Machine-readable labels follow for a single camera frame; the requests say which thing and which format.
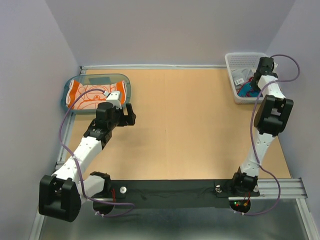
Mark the orange and white towel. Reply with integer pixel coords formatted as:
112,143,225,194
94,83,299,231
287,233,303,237
62,79,127,111

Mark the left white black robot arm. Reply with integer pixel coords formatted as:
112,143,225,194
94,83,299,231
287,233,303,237
38,101,136,222

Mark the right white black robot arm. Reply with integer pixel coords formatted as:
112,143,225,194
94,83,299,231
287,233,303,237
230,56,294,195

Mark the grey folded cloth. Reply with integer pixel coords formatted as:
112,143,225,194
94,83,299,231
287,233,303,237
231,68,254,86

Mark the white perforated plastic basket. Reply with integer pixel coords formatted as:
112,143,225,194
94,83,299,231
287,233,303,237
224,52,267,104

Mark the teal and red cloth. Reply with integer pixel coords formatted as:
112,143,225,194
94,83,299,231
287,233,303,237
237,82,260,98

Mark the teal translucent plastic tub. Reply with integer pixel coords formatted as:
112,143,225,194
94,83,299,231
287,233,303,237
60,73,131,114

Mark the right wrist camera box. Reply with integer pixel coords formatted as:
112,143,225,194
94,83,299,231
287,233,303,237
272,62,279,72

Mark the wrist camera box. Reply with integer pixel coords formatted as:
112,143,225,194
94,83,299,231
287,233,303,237
272,62,279,72
103,91,122,110

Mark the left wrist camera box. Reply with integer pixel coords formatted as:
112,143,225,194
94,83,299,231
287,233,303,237
103,91,122,110

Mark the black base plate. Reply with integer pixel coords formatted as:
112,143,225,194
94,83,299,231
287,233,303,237
82,179,261,210

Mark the aluminium frame rail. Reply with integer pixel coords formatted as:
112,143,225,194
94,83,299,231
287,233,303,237
39,177,308,201

